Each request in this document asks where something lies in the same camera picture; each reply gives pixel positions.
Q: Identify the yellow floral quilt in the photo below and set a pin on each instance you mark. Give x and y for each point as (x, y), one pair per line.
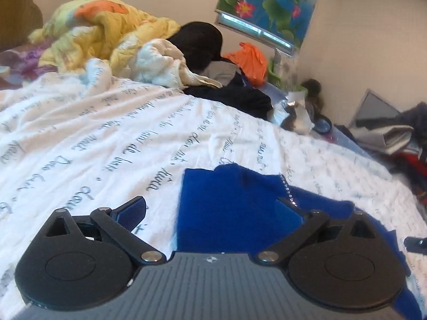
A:
(93, 36)

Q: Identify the brown wooden headboard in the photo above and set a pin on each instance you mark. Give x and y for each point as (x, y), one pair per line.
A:
(16, 13)

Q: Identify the white script print bedsheet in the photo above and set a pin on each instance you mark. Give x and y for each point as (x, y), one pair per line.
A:
(100, 133)

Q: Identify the green plastic container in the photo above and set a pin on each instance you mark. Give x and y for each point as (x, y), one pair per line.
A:
(275, 73)

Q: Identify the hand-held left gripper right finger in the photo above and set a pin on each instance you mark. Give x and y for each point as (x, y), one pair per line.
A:
(288, 211)

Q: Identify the black cap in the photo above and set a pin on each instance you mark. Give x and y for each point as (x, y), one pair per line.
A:
(196, 43)

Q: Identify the navy clothing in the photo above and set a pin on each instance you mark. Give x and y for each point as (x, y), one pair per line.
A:
(247, 98)

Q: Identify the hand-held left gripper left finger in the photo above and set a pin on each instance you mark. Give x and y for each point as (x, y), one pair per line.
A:
(131, 211)

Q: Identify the dark blue fuzzy garment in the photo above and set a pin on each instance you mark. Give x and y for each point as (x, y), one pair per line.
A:
(415, 118)

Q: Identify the orange plastic bag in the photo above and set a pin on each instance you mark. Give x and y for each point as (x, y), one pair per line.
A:
(253, 61)

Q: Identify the red cloth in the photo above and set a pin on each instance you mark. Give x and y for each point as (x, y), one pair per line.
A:
(412, 168)

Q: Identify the white plastic bag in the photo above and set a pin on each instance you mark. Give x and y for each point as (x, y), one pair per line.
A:
(300, 116)

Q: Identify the brown plush toy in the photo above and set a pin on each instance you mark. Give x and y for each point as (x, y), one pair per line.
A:
(315, 93)

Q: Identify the purple floral sheet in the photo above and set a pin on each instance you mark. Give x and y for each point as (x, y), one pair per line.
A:
(20, 60)

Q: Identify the blue round bowl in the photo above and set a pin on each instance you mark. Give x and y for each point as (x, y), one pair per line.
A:
(323, 125)

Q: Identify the grey folded cloth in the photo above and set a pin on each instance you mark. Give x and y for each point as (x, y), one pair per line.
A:
(383, 138)

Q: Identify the blue small garment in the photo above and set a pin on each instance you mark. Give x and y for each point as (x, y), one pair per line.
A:
(227, 206)

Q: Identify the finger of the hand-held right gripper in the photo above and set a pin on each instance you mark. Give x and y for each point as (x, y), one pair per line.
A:
(415, 242)

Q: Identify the grey flat panel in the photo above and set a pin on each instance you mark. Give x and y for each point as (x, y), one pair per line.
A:
(377, 110)

